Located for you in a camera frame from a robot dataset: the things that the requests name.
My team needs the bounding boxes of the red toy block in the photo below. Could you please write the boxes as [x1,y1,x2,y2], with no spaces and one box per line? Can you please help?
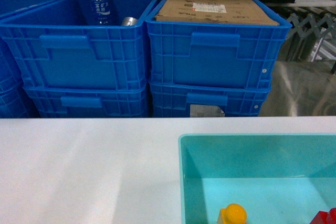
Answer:
[310,208,336,224]

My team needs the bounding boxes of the cardboard box with label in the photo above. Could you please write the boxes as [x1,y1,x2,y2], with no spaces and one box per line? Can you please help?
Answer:
[155,0,279,26]

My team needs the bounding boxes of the yellow toy block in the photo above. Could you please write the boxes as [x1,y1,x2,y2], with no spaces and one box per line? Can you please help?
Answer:
[217,203,247,224]

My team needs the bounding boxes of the lower right blue crate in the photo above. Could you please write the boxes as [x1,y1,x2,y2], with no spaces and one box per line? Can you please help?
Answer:
[149,81,271,118]

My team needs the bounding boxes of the upper right blue crate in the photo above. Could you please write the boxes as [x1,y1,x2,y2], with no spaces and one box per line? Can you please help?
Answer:
[146,0,291,89]

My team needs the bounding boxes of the silver metal can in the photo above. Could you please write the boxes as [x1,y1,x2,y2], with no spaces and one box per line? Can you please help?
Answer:
[121,17,138,26]

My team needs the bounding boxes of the clear water bottle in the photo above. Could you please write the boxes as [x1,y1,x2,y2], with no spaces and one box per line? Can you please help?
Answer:
[91,0,111,25]

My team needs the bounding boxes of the upper left blue crate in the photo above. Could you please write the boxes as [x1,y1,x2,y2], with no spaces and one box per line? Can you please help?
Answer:
[1,0,159,91]

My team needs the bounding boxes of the lower left blue crate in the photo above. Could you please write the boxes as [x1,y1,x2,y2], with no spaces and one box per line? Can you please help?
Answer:
[24,86,150,118]

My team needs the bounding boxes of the teal plastic tray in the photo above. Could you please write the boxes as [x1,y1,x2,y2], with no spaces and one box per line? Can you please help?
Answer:
[179,133,335,223]

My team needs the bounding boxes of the far left blue crates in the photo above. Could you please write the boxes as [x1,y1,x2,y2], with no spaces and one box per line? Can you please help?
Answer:
[0,0,64,119]

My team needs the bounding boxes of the expandable roller conveyor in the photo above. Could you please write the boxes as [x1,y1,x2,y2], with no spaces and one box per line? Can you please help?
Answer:
[271,6,335,62]

